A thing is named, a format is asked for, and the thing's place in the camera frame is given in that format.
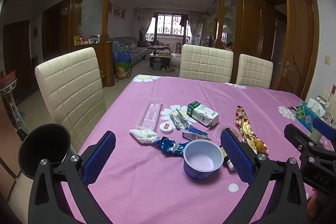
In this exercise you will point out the colourful beaded tissue box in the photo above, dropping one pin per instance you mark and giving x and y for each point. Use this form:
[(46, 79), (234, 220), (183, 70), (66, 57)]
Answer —
[(304, 116)]

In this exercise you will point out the white round lid red label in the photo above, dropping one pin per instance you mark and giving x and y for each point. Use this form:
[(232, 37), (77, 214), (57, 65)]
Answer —
[(166, 127)]

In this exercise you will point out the red wall pictures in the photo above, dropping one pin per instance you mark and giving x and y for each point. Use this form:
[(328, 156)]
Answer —
[(118, 12)]

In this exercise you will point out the blue white carton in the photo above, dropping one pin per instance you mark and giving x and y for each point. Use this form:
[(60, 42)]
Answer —
[(195, 134)]

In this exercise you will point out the pale green cup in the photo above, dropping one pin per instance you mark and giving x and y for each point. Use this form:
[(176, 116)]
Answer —
[(316, 137)]

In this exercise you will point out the blue plastic bag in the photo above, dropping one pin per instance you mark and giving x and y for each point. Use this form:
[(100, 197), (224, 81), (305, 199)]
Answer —
[(122, 57)]

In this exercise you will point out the dark coffee table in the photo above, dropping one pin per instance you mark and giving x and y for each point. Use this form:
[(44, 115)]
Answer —
[(160, 57)]

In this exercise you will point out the barred window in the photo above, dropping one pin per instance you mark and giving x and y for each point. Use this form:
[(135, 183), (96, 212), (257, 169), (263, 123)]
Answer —
[(169, 24)]

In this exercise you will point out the open wooden door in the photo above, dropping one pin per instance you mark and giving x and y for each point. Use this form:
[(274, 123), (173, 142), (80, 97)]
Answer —
[(295, 37)]

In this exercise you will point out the person's right hand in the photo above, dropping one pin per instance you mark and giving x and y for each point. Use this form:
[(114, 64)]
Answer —
[(313, 204)]

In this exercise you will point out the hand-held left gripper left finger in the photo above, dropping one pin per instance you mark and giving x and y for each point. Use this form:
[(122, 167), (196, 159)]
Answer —
[(101, 158)]

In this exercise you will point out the green white milk carton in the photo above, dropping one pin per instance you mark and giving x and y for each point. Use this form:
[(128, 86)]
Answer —
[(203, 113)]

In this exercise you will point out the grey patterned sofa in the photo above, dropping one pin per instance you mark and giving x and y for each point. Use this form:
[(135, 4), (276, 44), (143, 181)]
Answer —
[(134, 52)]

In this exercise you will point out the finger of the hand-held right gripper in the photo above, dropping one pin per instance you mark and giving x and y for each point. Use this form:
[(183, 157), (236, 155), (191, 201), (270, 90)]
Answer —
[(295, 136), (324, 127)]

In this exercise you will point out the red gold checkered snack wrapper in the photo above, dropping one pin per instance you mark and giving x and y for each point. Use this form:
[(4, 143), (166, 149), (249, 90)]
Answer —
[(248, 127)]

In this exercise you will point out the wooden door with arched panel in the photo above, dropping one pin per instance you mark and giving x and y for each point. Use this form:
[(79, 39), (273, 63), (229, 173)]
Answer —
[(249, 27)]

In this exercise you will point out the colourful printed bag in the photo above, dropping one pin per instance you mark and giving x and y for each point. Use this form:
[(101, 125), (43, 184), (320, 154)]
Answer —
[(122, 70)]

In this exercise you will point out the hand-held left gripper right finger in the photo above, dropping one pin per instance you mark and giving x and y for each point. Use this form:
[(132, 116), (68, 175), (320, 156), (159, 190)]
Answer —
[(236, 155)]

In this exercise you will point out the white tissue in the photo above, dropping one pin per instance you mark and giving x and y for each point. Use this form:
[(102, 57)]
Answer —
[(143, 136)]

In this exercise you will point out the clear plastic tray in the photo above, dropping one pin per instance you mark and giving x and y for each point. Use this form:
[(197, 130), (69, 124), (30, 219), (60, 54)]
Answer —
[(149, 115)]

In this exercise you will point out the pink floral tablecloth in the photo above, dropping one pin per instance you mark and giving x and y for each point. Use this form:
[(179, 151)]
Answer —
[(147, 187)]

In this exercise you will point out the wall switch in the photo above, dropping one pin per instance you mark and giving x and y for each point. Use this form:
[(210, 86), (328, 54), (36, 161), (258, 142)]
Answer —
[(327, 59)]

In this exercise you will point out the small grey bin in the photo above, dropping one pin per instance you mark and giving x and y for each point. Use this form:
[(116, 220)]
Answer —
[(158, 66)]

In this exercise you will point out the small white bottle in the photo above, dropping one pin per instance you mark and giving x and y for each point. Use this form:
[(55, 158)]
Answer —
[(227, 161)]

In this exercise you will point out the wooden partition cabinet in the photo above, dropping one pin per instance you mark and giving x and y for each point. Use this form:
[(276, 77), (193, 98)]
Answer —
[(103, 64)]

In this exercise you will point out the blue foil wrapper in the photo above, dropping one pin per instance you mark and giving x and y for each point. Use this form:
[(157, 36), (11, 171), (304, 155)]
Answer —
[(170, 146)]

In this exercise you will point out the purple plastic cup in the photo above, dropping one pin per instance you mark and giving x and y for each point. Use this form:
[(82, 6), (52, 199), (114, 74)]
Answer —
[(203, 158)]

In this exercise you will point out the white plant stand red pot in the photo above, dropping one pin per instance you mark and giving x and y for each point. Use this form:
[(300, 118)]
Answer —
[(9, 92)]

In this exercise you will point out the silver foil wrapper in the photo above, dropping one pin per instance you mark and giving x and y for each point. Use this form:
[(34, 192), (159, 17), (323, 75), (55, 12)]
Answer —
[(179, 120)]

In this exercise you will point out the cream quilted dining chair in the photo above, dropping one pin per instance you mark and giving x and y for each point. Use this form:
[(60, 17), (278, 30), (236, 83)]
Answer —
[(71, 92), (254, 70), (206, 62)]

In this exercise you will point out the black trash bin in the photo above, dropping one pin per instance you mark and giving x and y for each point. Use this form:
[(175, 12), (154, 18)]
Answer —
[(39, 150)]

